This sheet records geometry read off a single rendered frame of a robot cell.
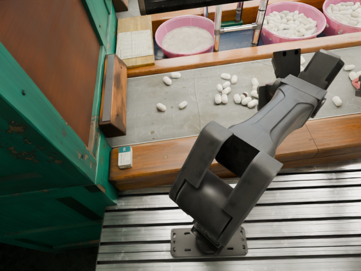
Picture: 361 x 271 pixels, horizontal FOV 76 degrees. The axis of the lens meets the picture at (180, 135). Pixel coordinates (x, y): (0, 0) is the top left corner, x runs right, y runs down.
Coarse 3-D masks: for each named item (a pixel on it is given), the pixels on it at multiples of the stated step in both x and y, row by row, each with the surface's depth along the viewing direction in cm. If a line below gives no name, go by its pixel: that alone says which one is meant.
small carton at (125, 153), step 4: (120, 148) 66; (124, 148) 66; (128, 148) 66; (120, 152) 66; (124, 152) 66; (128, 152) 66; (120, 156) 65; (124, 156) 65; (128, 156) 65; (120, 160) 64; (124, 160) 64; (128, 160) 64; (120, 164) 64; (124, 164) 64; (128, 164) 64; (120, 168) 65
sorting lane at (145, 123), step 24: (360, 48) 88; (192, 72) 88; (216, 72) 87; (240, 72) 86; (264, 72) 85; (144, 96) 83; (168, 96) 82; (192, 96) 81; (144, 120) 77; (168, 120) 76; (192, 120) 75; (216, 120) 75; (240, 120) 74; (120, 144) 73
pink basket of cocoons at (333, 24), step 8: (328, 0) 102; (336, 0) 105; (344, 0) 105; (352, 0) 104; (360, 0) 103; (328, 16) 95; (328, 24) 98; (336, 24) 94; (344, 24) 92; (328, 32) 101; (336, 32) 97; (344, 32) 95; (352, 32) 93
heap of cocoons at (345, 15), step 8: (328, 8) 102; (336, 8) 102; (344, 8) 102; (352, 8) 102; (360, 8) 102; (336, 16) 100; (344, 16) 101; (352, 16) 100; (360, 16) 98; (352, 24) 96; (360, 24) 95
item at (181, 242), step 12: (180, 228) 63; (240, 228) 62; (180, 240) 62; (192, 240) 62; (240, 240) 61; (180, 252) 60; (192, 252) 60; (204, 252) 58; (228, 252) 59; (240, 252) 59
